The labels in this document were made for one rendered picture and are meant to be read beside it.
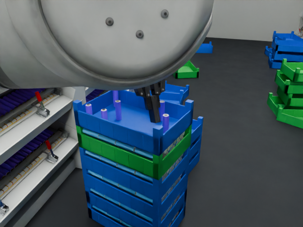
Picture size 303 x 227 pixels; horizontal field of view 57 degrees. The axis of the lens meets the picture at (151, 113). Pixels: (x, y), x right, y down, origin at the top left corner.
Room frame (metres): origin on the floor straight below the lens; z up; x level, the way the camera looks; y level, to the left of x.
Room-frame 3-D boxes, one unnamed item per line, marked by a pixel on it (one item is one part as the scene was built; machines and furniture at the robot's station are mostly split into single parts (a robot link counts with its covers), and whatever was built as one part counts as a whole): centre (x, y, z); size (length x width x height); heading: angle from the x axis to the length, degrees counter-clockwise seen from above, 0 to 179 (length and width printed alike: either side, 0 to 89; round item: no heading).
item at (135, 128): (0.75, 0.05, 0.44); 0.30 x 0.20 x 0.08; 58
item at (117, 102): (0.78, 0.10, 0.44); 0.02 x 0.02 x 0.06
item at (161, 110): (0.77, -0.03, 0.44); 0.02 x 0.02 x 0.06
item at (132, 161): (0.75, 0.05, 0.36); 0.30 x 0.20 x 0.08; 58
